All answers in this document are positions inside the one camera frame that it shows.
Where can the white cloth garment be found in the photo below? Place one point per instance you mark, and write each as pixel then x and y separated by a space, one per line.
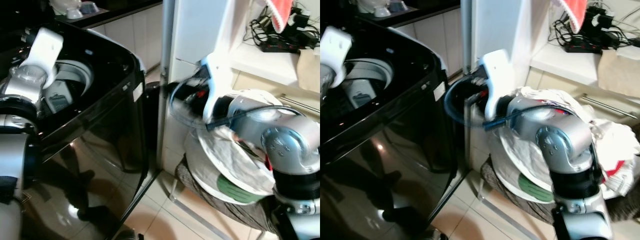
pixel 510 155
pixel 225 155

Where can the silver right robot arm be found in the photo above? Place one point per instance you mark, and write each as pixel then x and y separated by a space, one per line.
pixel 565 135
pixel 285 140

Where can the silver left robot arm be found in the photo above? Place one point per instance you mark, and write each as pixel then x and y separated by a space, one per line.
pixel 326 80
pixel 15 145

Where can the black top-load washing machine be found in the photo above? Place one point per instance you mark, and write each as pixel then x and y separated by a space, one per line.
pixel 400 130
pixel 105 125

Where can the white washer label sticker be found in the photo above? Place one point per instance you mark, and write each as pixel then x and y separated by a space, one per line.
pixel 439 91
pixel 138 91

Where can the black power strip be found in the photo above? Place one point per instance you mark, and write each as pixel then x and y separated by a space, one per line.
pixel 277 47
pixel 582 48

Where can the green round item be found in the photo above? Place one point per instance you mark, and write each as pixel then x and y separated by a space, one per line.
pixel 235 190
pixel 532 189

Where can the dark woven laundry basket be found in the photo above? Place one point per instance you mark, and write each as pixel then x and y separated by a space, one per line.
pixel 505 200
pixel 220 205

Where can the brown paper bag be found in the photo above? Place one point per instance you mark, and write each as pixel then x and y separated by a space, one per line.
pixel 620 72
pixel 310 70

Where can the red cloth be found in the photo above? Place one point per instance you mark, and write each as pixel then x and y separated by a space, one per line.
pixel 281 12
pixel 575 12

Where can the white bowl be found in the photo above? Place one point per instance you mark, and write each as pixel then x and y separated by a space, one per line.
pixel 75 10
pixel 382 7

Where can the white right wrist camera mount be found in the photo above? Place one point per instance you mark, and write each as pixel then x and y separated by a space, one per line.
pixel 215 80
pixel 497 75

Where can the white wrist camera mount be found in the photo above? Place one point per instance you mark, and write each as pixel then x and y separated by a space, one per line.
pixel 44 50
pixel 335 47
pixel 215 80
pixel 497 75

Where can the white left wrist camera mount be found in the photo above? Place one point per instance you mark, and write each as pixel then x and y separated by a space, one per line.
pixel 335 47
pixel 44 50

